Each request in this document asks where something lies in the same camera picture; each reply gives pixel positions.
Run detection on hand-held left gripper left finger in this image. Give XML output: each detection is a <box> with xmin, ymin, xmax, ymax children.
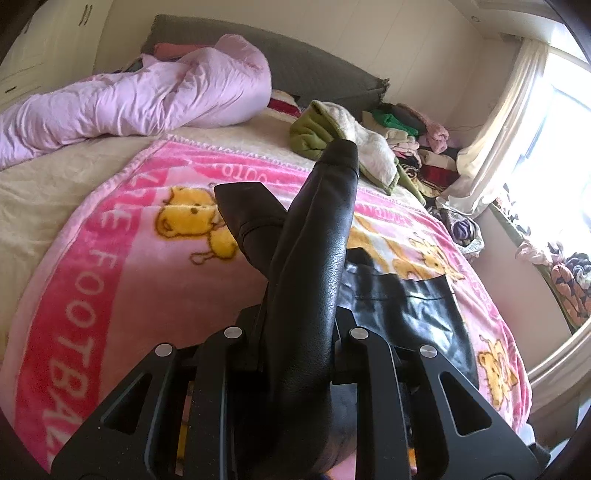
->
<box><xmin>50</xmin><ymin>318</ymin><xmax>265</xmax><ymax>480</ymax></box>

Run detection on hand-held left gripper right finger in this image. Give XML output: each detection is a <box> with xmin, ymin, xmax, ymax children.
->
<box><xmin>330</xmin><ymin>318</ymin><xmax>541</xmax><ymax>480</ymax></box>

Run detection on black leather jacket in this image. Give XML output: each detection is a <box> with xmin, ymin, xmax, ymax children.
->
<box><xmin>213</xmin><ymin>138</ymin><xmax>479</xmax><ymax>480</ymax></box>

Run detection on pile of folded clothes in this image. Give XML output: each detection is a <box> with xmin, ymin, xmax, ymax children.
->
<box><xmin>362</xmin><ymin>102</ymin><xmax>463</xmax><ymax>200</ymax></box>

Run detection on patterned cloth bundle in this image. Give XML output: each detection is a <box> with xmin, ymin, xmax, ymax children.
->
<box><xmin>428</xmin><ymin>207</ymin><xmax>486</xmax><ymax>259</ymax></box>

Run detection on pink printed blanket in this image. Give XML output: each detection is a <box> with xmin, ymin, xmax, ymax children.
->
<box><xmin>0</xmin><ymin>136</ymin><xmax>533</xmax><ymax>476</ymax></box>

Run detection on patterned cloths on sill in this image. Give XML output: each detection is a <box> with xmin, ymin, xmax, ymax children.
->
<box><xmin>513</xmin><ymin>237</ymin><xmax>591</xmax><ymax>334</ymax></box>

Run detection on green and cream fleece blanket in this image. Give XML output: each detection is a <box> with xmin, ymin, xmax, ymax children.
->
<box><xmin>289</xmin><ymin>100</ymin><xmax>426</xmax><ymax>205</ymax></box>

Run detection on red and white cloth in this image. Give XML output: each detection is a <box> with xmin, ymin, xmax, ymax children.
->
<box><xmin>268</xmin><ymin>90</ymin><xmax>306</xmax><ymax>117</ymax></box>

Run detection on bed with beige sheet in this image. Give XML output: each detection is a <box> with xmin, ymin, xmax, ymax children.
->
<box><xmin>0</xmin><ymin>106</ymin><xmax>439</xmax><ymax>370</ymax></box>

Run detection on white curtain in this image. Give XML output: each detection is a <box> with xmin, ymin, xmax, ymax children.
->
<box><xmin>436</xmin><ymin>39</ymin><xmax>557</xmax><ymax>219</ymax></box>

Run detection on pink duvet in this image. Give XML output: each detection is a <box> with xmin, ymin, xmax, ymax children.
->
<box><xmin>0</xmin><ymin>33</ymin><xmax>272</xmax><ymax>169</ymax></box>

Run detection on bright window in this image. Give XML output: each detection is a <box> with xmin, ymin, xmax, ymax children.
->
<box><xmin>508</xmin><ymin>46</ymin><xmax>591</xmax><ymax>261</ymax></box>

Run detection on grey headboard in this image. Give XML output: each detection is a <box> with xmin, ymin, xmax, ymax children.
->
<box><xmin>141</xmin><ymin>14</ymin><xmax>391</xmax><ymax>110</ymax></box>

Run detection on red pillow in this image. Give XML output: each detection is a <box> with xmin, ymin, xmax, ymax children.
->
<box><xmin>152</xmin><ymin>42</ymin><xmax>209</xmax><ymax>62</ymax></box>

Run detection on cream wardrobe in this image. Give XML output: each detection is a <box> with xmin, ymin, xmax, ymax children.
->
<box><xmin>0</xmin><ymin>0</ymin><xmax>108</xmax><ymax>114</ymax></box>

